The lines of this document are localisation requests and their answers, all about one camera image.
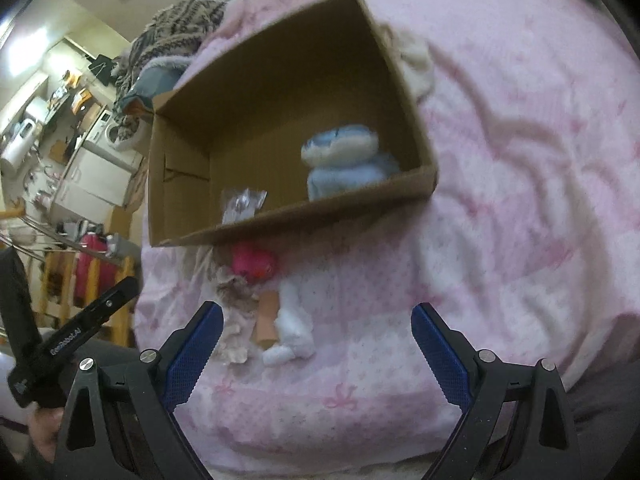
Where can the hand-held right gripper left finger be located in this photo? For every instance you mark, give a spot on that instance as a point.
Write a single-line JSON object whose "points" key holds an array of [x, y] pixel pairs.
{"points": [[192, 355]]}

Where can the person's grey trousers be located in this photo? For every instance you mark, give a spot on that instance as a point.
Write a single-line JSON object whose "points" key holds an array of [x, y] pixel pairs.
{"points": [[605, 410]]}

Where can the white washing machine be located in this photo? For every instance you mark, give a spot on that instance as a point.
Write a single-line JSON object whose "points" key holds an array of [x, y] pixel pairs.
{"points": [[112, 132]]}

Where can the wooden chair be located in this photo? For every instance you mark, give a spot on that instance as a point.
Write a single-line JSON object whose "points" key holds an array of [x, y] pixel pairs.
{"points": [[87, 285]]}

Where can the pink hanging garment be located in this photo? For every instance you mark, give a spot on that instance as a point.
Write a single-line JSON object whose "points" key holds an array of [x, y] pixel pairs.
{"points": [[92, 270]]}

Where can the white cabinet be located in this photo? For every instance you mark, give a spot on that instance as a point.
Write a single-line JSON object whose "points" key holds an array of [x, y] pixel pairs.
{"points": [[92, 177]]}

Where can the grey patterned knit blanket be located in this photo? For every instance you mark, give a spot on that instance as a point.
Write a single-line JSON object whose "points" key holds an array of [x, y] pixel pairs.
{"points": [[170, 35]]}

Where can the white fluffy cloth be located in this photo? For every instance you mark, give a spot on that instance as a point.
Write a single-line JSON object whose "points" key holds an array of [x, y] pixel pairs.
{"points": [[415, 62]]}

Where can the white paper towel roll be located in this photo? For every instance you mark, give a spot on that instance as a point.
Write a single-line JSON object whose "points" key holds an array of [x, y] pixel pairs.
{"points": [[15, 155]]}

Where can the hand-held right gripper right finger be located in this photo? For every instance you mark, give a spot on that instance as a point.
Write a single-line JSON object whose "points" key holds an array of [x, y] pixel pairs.
{"points": [[445, 355]]}

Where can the beige lace cloth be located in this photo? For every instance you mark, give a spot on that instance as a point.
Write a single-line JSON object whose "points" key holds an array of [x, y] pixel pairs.
{"points": [[235, 305]]}

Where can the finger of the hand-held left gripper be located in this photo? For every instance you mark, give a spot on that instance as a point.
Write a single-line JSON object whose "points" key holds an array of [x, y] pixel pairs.
{"points": [[107, 305]]}

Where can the person's left hand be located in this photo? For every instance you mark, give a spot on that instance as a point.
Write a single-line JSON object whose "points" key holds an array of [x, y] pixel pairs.
{"points": [[46, 430]]}

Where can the blue plush toy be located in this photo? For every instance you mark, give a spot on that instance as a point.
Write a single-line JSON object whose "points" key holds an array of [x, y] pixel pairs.
{"points": [[345, 160]]}

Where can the brown cardboard box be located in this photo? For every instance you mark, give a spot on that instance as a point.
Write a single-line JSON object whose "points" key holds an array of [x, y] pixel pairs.
{"points": [[280, 125]]}

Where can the clear plastic bag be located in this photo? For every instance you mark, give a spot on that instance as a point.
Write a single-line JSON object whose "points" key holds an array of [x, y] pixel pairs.
{"points": [[241, 205]]}

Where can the pink plush toy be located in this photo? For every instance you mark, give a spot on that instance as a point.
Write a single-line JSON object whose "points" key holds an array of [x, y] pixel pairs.
{"points": [[254, 261]]}

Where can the pink printed blanket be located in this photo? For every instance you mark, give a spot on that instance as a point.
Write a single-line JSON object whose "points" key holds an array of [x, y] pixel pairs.
{"points": [[500, 210]]}

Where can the white plush toy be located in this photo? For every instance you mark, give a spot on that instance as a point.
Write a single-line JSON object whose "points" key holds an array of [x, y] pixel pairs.
{"points": [[294, 325]]}

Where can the metal drying rack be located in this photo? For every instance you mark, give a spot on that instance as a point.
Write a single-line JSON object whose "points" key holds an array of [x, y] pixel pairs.
{"points": [[45, 240]]}

